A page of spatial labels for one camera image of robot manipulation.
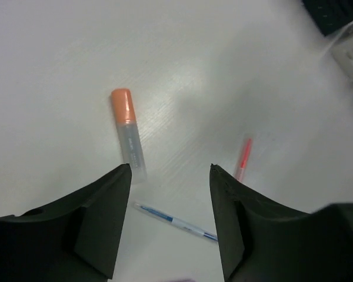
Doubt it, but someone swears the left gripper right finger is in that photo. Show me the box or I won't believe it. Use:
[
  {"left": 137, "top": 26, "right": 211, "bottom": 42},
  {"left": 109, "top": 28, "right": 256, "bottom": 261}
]
[{"left": 209, "top": 164, "right": 353, "bottom": 281}]

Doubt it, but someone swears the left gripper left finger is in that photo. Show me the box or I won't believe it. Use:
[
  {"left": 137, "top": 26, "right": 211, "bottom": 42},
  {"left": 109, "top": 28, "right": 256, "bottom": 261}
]
[{"left": 0, "top": 164, "right": 132, "bottom": 281}]

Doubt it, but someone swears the red orange pen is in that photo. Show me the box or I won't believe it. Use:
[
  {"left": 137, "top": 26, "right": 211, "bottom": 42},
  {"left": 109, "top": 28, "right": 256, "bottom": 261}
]
[{"left": 234, "top": 137, "right": 253, "bottom": 182}]

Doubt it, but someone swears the orange cap clear tube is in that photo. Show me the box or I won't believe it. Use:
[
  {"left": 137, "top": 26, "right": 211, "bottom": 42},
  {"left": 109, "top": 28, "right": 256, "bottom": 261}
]
[{"left": 111, "top": 88, "right": 147, "bottom": 184}]

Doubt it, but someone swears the purple highlighter marker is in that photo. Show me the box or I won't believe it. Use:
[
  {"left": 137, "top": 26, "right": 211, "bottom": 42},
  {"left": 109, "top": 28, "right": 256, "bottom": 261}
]
[{"left": 159, "top": 278, "right": 195, "bottom": 282}]

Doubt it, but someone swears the blue white pen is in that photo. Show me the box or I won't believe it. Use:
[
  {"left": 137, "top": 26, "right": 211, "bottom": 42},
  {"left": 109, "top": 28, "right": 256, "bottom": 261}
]
[{"left": 134, "top": 202, "right": 218, "bottom": 243}]

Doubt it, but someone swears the white slotted container near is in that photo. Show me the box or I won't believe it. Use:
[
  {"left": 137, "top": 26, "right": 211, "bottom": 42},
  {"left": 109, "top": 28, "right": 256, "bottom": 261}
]
[{"left": 323, "top": 21, "right": 353, "bottom": 82}]

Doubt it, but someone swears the black mesh container far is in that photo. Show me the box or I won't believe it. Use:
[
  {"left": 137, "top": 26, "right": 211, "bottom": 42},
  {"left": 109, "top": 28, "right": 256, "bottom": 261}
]
[{"left": 301, "top": 0, "right": 353, "bottom": 36}]

